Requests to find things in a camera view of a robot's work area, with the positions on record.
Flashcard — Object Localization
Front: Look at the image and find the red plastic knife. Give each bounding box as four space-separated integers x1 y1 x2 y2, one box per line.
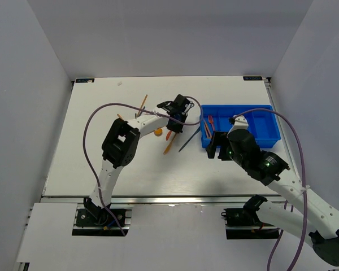
166 130 172 141

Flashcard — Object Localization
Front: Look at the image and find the black label corner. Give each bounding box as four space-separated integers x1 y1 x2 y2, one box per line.
242 76 263 81
75 78 95 84

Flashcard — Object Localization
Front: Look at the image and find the blue plastic knife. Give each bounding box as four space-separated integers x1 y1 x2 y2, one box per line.
178 126 201 152

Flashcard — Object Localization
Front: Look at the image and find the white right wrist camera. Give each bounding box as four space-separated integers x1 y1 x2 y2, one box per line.
229 115 249 132

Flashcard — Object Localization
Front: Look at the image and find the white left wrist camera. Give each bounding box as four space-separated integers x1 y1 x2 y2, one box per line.
184 102 195 115

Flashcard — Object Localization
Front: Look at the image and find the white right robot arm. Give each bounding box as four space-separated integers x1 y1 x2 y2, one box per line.
206 129 339 266

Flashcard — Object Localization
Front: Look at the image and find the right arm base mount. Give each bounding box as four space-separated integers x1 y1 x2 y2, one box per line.
221 208 280 240

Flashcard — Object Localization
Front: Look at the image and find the black label right corner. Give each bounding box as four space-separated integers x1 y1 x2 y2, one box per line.
242 76 263 81

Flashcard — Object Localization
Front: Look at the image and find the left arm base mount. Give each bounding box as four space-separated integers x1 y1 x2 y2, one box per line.
72 197 131 237

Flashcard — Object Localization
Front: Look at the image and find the black label left corner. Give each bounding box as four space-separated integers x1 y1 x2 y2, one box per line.
75 78 95 84

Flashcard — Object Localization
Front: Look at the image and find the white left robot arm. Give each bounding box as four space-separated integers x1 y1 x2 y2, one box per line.
82 94 194 226

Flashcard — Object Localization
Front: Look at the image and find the yellow plastic spoon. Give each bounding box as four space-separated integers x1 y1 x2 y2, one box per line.
154 128 163 136

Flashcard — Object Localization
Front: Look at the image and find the yellow chopstick upper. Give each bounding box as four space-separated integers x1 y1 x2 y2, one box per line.
138 94 148 112

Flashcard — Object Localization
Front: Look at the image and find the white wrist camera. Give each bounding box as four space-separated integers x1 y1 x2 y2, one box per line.
229 115 249 132
184 102 195 115

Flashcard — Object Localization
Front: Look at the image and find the red plastic fork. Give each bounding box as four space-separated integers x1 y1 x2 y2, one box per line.
208 115 216 132

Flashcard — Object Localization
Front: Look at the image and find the blue divided plastic bin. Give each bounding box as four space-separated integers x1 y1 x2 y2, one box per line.
201 104 281 148

